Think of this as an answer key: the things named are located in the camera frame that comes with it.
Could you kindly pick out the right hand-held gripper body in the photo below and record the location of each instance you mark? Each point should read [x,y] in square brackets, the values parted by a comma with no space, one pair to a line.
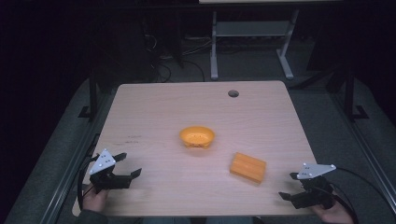
[314,193]

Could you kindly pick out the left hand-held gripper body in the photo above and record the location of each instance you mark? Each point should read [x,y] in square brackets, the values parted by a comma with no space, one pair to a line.
[102,161]

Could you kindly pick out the orange ridged block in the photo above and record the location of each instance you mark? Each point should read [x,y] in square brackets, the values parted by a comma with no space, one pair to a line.
[248,167]

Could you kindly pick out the orange plastic bowl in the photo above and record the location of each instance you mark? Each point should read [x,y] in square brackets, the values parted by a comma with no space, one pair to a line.
[197,136]

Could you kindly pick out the person's right hand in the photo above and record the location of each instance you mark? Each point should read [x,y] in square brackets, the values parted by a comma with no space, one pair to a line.
[334,216]

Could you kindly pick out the person's left hand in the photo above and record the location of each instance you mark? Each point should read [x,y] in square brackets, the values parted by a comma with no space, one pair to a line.
[95,200]

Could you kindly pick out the black metal stand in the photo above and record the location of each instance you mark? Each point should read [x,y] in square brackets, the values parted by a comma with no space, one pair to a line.
[92,99]
[350,99]

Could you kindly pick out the grey metal stand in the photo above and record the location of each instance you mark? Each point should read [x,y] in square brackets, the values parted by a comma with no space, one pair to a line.
[249,28]

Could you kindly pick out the grey metal floor rail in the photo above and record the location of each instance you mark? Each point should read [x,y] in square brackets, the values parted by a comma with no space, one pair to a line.
[71,165]
[370,155]

